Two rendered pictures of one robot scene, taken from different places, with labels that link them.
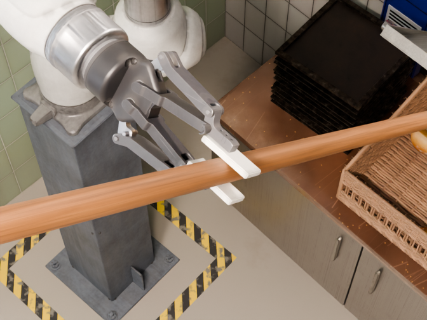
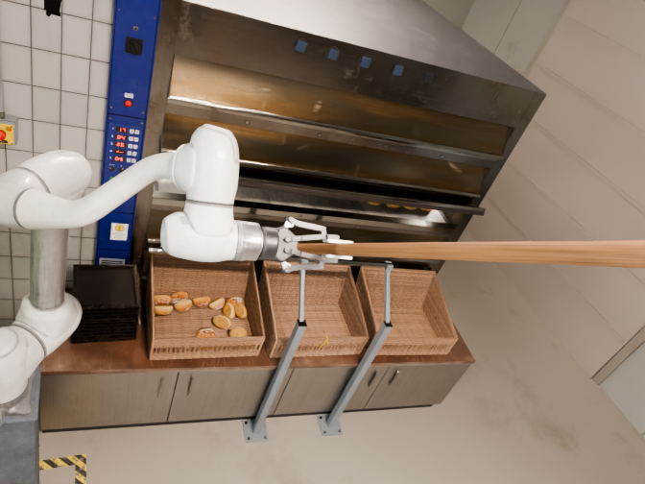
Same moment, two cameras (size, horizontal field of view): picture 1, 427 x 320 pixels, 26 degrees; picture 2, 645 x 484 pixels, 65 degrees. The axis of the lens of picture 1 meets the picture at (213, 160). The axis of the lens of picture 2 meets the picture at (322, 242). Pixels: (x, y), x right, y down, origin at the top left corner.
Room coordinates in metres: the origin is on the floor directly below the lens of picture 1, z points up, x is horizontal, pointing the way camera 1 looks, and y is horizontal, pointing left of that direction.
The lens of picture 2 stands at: (0.30, 0.98, 2.66)
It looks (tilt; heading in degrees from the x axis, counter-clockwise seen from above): 35 degrees down; 285
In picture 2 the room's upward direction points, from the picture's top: 22 degrees clockwise
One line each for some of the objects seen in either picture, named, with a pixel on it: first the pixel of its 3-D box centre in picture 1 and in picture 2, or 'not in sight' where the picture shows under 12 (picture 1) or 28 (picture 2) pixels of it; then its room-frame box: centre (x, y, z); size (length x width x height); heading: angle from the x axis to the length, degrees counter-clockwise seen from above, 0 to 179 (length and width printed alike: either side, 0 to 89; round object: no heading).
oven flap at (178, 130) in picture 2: not in sight; (345, 158); (0.96, -1.30, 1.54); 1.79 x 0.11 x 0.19; 44
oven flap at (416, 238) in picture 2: not in sight; (314, 236); (0.96, -1.30, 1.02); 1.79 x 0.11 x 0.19; 44
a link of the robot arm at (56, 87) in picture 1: (69, 51); (1, 360); (1.29, 0.33, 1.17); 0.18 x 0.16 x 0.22; 100
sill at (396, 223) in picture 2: not in sight; (321, 214); (0.98, -1.32, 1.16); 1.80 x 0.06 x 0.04; 44
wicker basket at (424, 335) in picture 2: not in sight; (404, 310); (0.32, -1.55, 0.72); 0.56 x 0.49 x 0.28; 43
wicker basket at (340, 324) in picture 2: not in sight; (312, 307); (0.77, -1.12, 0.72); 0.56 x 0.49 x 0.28; 46
